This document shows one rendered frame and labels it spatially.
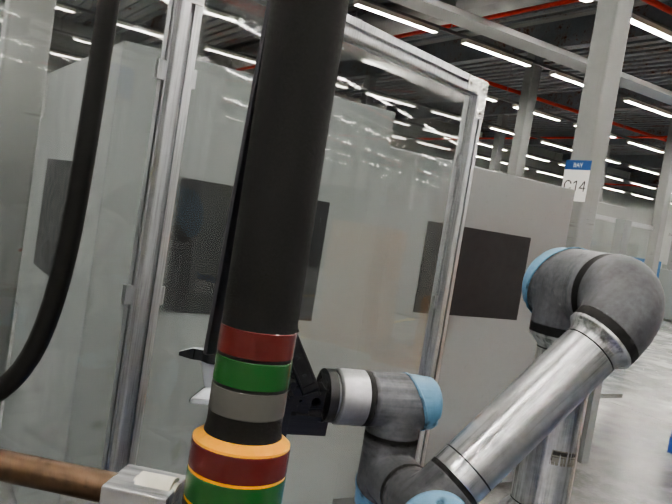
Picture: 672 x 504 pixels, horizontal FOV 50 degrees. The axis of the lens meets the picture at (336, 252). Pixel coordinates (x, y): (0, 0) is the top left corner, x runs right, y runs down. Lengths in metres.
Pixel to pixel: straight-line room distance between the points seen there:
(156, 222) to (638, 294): 0.69
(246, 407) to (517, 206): 4.47
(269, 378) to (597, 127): 6.93
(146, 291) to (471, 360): 3.70
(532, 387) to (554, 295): 0.19
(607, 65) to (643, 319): 6.38
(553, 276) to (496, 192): 3.54
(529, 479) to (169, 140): 0.74
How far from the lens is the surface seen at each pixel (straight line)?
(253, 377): 0.30
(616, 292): 0.98
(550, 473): 1.13
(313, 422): 0.96
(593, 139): 7.16
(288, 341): 0.31
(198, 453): 0.32
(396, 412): 0.98
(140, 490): 0.34
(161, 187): 1.12
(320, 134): 0.30
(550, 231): 5.00
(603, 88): 7.25
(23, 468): 0.36
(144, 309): 1.14
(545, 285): 1.09
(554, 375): 0.94
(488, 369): 4.81
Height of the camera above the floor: 1.68
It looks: 3 degrees down
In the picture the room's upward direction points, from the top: 9 degrees clockwise
